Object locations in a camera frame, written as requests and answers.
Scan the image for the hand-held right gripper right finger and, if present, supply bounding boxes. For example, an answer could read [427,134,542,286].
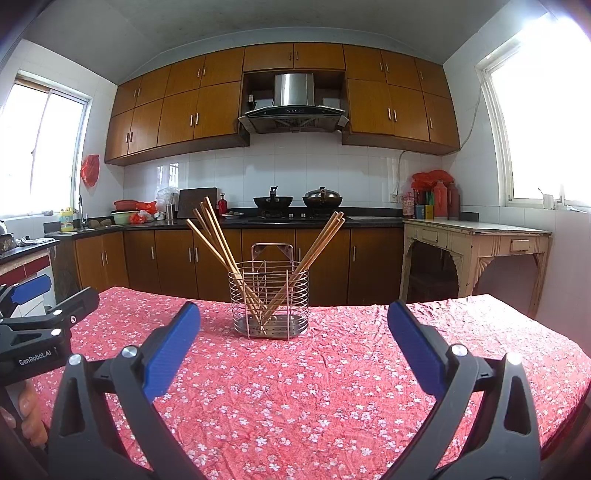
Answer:
[387,300,542,480]

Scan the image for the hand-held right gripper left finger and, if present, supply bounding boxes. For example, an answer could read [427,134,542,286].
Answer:
[46,301,201,480]

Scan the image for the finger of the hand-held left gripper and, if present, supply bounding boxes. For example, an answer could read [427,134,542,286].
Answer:
[0,286,100,340]
[0,274,52,315]

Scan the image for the metal wire utensil holder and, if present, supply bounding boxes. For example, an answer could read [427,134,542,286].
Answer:
[228,243,310,341]

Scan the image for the set of wooden chopsticks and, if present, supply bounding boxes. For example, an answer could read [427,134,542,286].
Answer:
[186,197,345,335]

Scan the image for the person's left hand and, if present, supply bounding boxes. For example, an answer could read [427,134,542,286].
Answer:
[0,381,49,449]

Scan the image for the red white tiled counter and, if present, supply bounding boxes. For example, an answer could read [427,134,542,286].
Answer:
[0,240,58,315]

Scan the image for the brown wooden base cabinets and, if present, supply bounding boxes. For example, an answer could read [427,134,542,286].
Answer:
[74,225,406,308]

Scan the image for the crumpled red plastic bag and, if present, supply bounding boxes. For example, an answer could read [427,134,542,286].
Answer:
[129,200,158,224]

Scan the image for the beige wooden side table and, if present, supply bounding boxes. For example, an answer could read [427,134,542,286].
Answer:
[399,218,553,319]

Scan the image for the red floral tablecloth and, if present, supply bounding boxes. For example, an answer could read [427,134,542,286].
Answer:
[28,286,591,480]

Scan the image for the hanging red plastic bag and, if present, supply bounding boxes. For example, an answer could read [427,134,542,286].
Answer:
[81,154,100,188]

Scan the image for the black kitchen countertop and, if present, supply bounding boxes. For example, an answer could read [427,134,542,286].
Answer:
[44,209,407,238]

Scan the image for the dark cutting board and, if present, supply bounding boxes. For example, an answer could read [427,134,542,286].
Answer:
[177,187,219,219]

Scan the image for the red bag over bottles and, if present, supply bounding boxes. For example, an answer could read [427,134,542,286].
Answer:
[411,169,455,190]

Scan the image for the black gas stove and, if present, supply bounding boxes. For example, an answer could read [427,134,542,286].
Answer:
[248,210,352,222]

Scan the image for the black wok with lid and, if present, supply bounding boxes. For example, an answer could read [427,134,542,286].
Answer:
[302,186,344,209]

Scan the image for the steel range hood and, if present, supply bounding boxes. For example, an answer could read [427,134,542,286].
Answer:
[238,73,350,134]

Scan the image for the window with white frame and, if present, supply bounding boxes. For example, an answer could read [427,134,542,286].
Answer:
[475,9,591,213]
[0,69,93,220]

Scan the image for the black wok with handle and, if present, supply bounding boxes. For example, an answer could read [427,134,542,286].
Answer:
[253,185,294,210]

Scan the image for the brown wooden wall cabinet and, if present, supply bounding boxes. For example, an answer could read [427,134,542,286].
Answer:
[243,42,346,72]
[104,47,251,167]
[342,45,461,156]

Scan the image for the white wall cable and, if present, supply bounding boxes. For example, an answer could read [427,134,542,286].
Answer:
[394,92,483,195]

